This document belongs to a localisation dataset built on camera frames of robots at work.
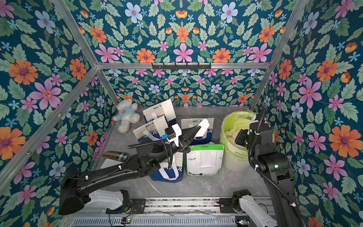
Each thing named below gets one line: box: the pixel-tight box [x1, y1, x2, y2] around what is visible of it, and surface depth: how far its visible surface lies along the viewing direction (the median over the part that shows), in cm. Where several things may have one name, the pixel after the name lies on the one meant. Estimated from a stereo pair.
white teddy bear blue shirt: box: [112, 98, 140, 134], surface depth 109 cm
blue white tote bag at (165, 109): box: [142, 98, 177, 128], surface depth 90 cm
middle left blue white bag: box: [132, 116, 169, 145], surface depth 83 cm
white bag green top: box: [186, 144, 225, 177], surface depth 75 cm
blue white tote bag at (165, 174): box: [149, 160, 184, 184], surface depth 72 cm
